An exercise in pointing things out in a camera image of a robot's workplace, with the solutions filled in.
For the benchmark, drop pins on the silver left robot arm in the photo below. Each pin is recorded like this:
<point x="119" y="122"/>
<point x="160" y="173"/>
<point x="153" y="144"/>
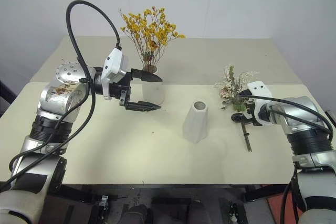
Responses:
<point x="57" y="103"/>

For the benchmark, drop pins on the black frame under table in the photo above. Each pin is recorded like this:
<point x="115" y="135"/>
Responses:
<point x="170" y="203"/>

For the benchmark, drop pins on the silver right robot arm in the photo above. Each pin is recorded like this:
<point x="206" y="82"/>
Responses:
<point x="302" y="119"/>

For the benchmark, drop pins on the white pink dried flower bouquet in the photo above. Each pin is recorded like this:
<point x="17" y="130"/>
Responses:
<point x="232" y="87"/>

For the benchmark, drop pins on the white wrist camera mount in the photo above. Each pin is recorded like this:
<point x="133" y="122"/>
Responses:
<point x="258" y="87"/>
<point x="114" y="64"/>

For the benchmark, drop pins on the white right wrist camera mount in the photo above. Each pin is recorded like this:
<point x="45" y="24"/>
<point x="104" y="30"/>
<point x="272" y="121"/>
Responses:
<point x="258" y="87"/>

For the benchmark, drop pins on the tapered white vase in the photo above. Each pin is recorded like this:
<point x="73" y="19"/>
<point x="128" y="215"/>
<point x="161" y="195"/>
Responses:
<point x="195" y="124"/>

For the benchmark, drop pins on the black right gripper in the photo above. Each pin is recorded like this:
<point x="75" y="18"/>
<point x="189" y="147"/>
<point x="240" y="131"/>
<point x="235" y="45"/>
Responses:
<point x="251" y="113"/>

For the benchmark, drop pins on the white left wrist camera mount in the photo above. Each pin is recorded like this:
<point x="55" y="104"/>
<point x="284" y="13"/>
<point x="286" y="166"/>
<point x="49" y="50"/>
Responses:
<point x="114" y="64"/>

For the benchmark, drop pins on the dark rounded shape under table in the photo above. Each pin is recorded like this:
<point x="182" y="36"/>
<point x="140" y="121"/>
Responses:
<point x="139" y="213"/>

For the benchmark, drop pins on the red floor mat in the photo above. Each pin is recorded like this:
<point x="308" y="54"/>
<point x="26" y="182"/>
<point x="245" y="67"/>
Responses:
<point x="284" y="203"/>

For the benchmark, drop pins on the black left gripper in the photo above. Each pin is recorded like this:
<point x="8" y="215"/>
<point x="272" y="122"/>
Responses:
<point x="123" y="89"/>

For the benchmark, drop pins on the yellow dried flower bouquet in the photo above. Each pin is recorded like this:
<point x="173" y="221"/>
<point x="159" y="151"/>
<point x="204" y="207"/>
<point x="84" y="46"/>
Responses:
<point x="151" y="28"/>

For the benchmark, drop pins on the round white vase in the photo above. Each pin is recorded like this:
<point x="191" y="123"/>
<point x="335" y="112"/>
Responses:
<point x="155" y="91"/>

